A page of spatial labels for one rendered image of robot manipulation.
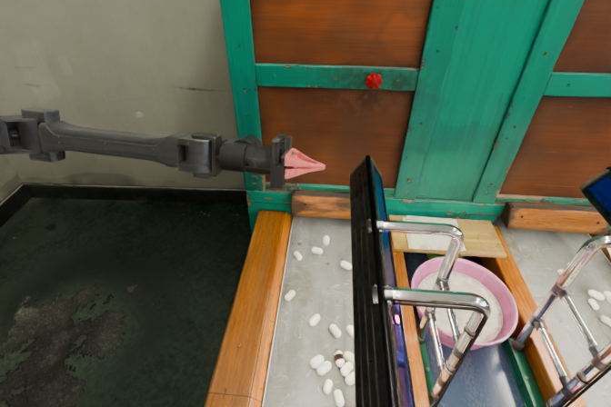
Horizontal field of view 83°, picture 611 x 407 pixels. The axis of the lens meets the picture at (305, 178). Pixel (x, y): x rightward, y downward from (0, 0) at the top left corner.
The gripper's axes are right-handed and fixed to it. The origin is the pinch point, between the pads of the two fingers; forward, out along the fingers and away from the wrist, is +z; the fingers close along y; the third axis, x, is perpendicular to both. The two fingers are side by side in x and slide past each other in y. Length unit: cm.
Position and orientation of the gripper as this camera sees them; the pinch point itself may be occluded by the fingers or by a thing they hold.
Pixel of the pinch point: (320, 166)
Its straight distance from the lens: 67.5
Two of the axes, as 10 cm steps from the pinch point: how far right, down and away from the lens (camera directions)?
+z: 9.9, 1.2, -1.3
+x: -1.6, 3.0, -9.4
